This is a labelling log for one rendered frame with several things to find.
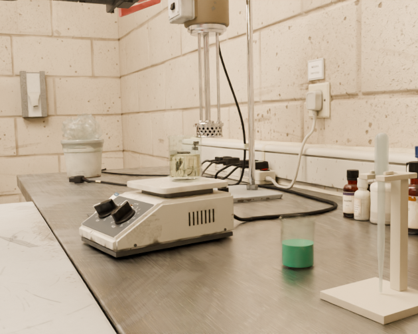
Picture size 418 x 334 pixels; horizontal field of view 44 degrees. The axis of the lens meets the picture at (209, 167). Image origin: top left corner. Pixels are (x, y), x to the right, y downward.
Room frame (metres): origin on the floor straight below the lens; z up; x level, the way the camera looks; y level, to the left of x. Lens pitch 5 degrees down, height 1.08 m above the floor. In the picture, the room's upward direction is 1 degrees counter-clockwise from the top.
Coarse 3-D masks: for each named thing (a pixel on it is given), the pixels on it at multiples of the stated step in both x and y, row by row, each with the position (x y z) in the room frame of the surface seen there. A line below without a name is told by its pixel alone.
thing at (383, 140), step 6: (378, 138) 0.48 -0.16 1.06; (384, 138) 0.48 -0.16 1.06; (378, 144) 0.48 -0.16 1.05; (384, 144) 0.48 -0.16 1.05; (378, 150) 0.48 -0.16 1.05; (384, 150) 0.48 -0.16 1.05; (378, 156) 0.48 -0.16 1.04; (384, 156) 0.48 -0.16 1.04; (378, 162) 0.48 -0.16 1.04; (384, 162) 0.48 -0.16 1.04; (378, 168) 0.48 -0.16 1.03; (384, 168) 0.48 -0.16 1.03; (378, 174) 0.48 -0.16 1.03
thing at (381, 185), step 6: (378, 186) 0.48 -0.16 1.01; (384, 186) 0.48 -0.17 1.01; (378, 192) 0.48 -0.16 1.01; (384, 192) 0.48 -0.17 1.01; (378, 198) 0.48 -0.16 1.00; (384, 198) 0.48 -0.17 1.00; (378, 204) 0.48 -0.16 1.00; (384, 204) 0.48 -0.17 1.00; (378, 210) 0.48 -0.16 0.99; (384, 210) 0.48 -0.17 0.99; (378, 216) 0.48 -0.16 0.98; (384, 216) 0.48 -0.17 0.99; (378, 222) 0.48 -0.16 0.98; (384, 222) 0.48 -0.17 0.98; (378, 228) 0.48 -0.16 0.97; (384, 228) 0.48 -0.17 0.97; (378, 234) 0.48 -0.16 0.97; (384, 234) 0.48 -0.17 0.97; (378, 240) 0.48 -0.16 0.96; (384, 240) 0.48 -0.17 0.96; (378, 246) 0.48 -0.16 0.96; (384, 246) 0.48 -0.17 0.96; (378, 252) 0.48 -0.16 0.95; (378, 258) 0.49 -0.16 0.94; (378, 264) 0.49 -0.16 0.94
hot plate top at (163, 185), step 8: (128, 184) 0.79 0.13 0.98; (136, 184) 0.77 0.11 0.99; (144, 184) 0.75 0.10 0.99; (152, 184) 0.75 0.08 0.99; (160, 184) 0.75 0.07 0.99; (168, 184) 0.75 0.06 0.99; (176, 184) 0.74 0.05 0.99; (184, 184) 0.74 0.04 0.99; (192, 184) 0.74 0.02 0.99; (200, 184) 0.74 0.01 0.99; (208, 184) 0.75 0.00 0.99; (216, 184) 0.76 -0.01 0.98; (224, 184) 0.77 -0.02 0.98; (160, 192) 0.71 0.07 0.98; (168, 192) 0.71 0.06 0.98; (176, 192) 0.72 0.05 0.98
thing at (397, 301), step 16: (368, 176) 0.48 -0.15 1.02; (384, 176) 0.47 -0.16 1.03; (400, 176) 0.48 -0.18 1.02; (416, 176) 0.49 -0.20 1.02; (400, 192) 0.49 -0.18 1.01; (400, 208) 0.49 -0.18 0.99; (400, 224) 0.49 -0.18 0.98; (400, 240) 0.49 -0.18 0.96; (400, 256) 0.49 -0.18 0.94; (400, 272) 0.49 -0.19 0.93; (336, 288) 0.50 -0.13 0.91; (352, 288) 0.50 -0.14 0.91; (368, 288) 0.50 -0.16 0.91; (384, 288) 0.50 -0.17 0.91; (400, 288) 0.49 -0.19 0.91; (336, 304) 0.48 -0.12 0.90; (352, 304) 0.46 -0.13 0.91; (368, 304) 0.46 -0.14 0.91; (384, 304) 0.46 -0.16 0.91; (400, 304) 0.46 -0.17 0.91; (416, 304) 0.46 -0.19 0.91; (384, 320) 0.43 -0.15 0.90
